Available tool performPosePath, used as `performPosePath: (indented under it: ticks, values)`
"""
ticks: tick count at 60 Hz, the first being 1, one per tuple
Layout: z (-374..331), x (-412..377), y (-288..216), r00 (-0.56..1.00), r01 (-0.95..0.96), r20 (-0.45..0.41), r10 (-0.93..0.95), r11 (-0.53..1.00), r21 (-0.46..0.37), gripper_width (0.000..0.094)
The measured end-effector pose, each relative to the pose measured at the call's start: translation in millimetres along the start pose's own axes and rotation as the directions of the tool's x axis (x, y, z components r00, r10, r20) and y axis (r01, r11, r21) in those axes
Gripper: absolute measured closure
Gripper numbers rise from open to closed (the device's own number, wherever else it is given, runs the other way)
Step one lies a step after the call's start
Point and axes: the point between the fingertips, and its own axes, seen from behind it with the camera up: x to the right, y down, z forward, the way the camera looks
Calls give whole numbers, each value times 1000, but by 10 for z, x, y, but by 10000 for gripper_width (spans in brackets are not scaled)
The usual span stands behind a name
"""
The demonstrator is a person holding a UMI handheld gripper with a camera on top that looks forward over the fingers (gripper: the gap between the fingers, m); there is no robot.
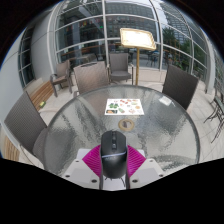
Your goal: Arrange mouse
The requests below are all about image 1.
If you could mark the dark wicker armchair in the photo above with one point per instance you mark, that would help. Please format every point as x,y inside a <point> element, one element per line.
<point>23,123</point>
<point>180,85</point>

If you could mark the colourful picture menu sheet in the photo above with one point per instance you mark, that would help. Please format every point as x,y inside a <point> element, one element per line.
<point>124,106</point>

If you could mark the black computer mouse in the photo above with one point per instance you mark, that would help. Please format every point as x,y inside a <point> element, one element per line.
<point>114,156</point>

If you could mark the grey wicker armchair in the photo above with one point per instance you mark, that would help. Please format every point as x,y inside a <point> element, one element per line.
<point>62,73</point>
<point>90,78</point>
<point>119,65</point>

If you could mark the black metal chairs group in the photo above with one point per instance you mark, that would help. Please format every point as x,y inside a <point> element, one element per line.
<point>217,113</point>

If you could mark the wooden slatted bench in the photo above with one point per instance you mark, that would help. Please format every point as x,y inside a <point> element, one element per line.
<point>8,148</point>
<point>41,93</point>

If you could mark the gold menu stand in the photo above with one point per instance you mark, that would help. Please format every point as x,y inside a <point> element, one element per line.
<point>137,38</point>

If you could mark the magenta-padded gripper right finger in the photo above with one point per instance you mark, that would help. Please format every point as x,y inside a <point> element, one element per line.
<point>148,170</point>

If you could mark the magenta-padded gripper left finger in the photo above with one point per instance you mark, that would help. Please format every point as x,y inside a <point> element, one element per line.
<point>77,170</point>

